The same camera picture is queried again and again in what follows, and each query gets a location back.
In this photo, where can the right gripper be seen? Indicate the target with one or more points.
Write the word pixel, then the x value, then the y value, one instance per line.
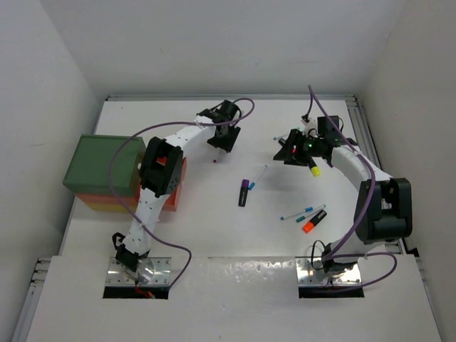
pixel 287 154

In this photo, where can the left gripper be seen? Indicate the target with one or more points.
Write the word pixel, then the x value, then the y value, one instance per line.
pixel 226 144

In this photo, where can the yellow bottom drawer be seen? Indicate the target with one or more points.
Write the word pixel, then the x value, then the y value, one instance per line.
pixel 110 207

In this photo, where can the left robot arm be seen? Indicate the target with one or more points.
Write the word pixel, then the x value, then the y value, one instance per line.
pixel 160 173

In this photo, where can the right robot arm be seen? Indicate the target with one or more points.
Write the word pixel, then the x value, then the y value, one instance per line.
pixel 384 205

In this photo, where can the yellow highlighter marker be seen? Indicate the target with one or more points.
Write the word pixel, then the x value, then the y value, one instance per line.
pixel 315 171

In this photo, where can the purple highlighter marker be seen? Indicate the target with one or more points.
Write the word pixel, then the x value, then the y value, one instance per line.
pixel 243 193

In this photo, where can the light blue fineliner pen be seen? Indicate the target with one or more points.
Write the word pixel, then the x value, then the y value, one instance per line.
pixel 296 213

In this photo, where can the teal fineliner pen lower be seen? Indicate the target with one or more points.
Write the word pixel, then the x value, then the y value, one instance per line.
pixel 311 213

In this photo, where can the orange highlighter marker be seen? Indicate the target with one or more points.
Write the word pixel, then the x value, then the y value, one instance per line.
pixel 315 220

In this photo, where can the green top drawer box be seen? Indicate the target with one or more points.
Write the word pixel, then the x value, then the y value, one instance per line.
pixel 105 164

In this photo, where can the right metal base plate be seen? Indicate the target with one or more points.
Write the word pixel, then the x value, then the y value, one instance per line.
pixel 311 275

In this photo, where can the metal base plate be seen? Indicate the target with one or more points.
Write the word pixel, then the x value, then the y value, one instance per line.
pixel 311 275
pixel 151 272

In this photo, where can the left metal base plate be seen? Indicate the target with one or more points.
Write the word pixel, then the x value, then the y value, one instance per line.
pixel 151 272

